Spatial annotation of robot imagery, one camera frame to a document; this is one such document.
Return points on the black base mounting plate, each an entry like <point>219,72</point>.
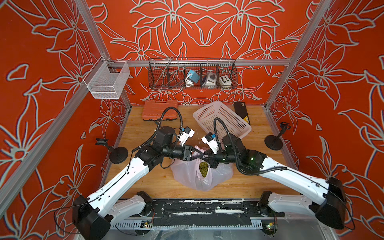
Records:
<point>200,214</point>

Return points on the white perforated plastic basket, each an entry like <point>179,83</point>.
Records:
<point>235,124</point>

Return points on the right black round stand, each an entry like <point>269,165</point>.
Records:
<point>274,142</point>

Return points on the teal box with cable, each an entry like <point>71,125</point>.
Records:
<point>192,79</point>

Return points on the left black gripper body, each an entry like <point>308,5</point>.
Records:
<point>176,151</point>

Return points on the black round stand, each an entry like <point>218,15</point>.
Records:
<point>274,142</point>
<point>117,155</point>

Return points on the orange plastic tool case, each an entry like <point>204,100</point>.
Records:
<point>153,109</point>

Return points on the black box yellow label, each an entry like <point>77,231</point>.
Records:
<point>241,111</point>

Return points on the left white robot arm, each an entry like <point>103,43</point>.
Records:
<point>94,215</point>

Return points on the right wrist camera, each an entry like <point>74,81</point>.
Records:
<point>210,140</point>

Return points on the white button box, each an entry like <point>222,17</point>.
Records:
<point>225,82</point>

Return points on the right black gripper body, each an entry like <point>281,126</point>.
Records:
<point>222,157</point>

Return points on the pink plastic bag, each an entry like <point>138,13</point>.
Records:
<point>198,175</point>

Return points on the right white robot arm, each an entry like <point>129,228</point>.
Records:
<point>320,198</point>

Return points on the white device with knobs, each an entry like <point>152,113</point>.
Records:
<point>210,80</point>

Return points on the left black round stand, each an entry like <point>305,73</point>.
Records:
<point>117,155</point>

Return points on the pineapple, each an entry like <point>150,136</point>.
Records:
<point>204,168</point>

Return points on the black wire wall basket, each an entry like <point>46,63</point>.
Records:
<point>178,73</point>

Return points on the clear wire wall basket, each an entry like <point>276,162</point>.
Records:
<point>107,80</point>

